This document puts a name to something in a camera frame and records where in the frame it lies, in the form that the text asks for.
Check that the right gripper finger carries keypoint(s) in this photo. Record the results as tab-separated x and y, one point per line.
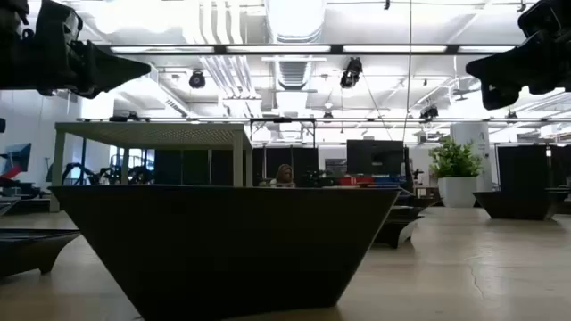
499	64
499	96

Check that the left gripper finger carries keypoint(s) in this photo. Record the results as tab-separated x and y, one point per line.
111	69

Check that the black wavy square plate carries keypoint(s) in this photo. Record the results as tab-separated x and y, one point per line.
519	205
223	249

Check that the black small square plate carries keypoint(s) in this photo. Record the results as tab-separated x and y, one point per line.
397	232
27	252

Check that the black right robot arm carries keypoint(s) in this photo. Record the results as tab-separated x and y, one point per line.
564	67

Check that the white round column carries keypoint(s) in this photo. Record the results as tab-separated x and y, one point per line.
479	134

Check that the black ceiling spotlight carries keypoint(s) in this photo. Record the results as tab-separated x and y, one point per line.
197	80
429	112
352	71

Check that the black partition panel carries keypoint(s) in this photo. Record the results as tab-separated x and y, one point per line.
522	167

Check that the green plant in white pot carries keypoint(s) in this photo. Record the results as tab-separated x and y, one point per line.
457	191

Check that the blue screen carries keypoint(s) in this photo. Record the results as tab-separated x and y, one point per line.
20	156

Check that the black overhead light beam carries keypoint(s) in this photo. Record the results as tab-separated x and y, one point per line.
219	49

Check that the red bar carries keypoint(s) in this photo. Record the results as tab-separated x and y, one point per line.
12	173

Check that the black monitor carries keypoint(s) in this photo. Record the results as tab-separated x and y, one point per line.
374	156

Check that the blue storage bin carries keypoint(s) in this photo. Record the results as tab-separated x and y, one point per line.
388	180

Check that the red storage bin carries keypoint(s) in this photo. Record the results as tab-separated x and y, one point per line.
354	181

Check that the person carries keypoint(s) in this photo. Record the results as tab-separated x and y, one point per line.
284	174

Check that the black device on rail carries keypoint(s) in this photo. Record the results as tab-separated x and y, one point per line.
120	118

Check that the black partition wall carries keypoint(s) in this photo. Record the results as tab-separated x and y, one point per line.
196	167

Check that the background horizontal rail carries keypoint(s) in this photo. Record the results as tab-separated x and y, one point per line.
357	119

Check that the silver ventilation duct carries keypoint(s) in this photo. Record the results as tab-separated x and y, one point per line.
294	73

